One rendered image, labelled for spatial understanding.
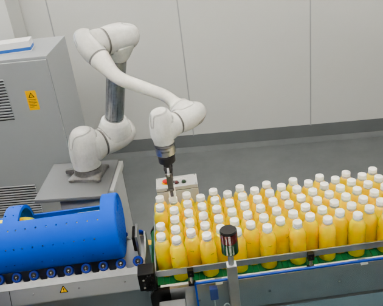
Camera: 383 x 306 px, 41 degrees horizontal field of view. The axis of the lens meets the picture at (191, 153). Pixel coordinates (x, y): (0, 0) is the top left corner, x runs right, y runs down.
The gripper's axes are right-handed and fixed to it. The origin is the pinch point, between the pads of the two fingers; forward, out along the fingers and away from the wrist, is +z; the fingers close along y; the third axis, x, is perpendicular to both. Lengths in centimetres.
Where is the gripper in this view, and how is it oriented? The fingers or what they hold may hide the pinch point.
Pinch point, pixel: (172, 192)
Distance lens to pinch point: 233.5
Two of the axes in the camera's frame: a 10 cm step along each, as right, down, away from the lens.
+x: 9.9, -1.3, 0.0
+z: 1.1, 8.8, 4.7
